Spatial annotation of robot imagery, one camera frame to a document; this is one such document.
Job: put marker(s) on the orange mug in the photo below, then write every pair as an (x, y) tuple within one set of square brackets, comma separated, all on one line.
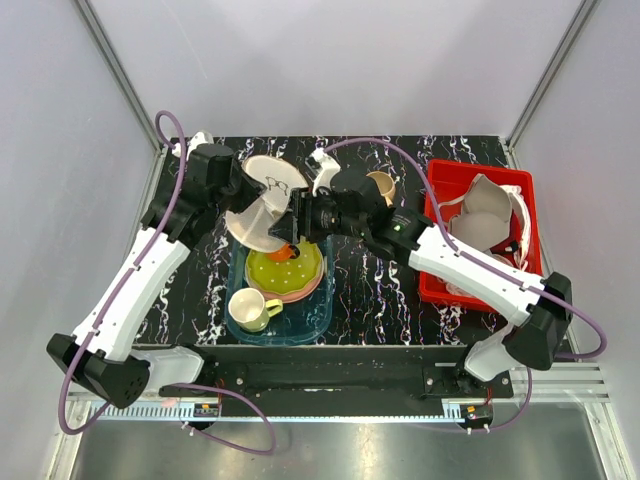
[(285, 253)]

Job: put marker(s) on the grey bra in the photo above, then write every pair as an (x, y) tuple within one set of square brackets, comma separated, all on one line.
[(484, 217)]

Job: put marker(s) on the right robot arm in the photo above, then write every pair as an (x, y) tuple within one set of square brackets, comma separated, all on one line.
[(537, 309)]

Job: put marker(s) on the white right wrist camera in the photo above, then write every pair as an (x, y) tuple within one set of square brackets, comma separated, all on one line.
[(322, 168)]

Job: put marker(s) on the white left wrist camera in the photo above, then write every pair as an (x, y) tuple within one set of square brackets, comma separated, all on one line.
[(201, 137)]

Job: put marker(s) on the beige ceramic mug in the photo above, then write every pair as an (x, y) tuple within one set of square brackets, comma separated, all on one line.
[(385, 184)]

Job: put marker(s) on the pink bra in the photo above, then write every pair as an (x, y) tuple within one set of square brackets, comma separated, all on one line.
[(455, 290)]

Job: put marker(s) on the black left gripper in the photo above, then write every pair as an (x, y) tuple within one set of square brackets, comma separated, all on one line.
[(253, 189)]

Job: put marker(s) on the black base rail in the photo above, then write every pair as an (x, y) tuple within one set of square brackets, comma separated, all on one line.
[(341, 381)]

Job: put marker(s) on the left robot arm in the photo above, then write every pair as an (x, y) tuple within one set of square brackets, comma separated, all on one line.
[(99, 355)]

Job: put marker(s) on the green polka dot bowl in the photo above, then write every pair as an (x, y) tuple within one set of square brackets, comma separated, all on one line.
[(307, 250)]

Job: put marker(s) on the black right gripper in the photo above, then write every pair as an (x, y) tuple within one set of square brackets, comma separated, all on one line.
[(300, 221)]

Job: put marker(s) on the cream and yellow mug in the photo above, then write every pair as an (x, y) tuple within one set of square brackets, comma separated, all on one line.
[(251, 310)]

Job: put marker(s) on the teal transparent plastic tub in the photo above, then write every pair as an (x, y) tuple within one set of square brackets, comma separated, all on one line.
[(301, 322)]

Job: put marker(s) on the white lace bra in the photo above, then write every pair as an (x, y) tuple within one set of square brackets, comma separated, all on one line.
[(518, 243)]

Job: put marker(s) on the pink plate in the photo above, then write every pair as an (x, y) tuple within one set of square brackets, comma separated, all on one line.
[(305, 292)]

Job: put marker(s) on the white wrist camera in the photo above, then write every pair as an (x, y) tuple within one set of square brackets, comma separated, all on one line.
[(201, 137), (322, 168)]

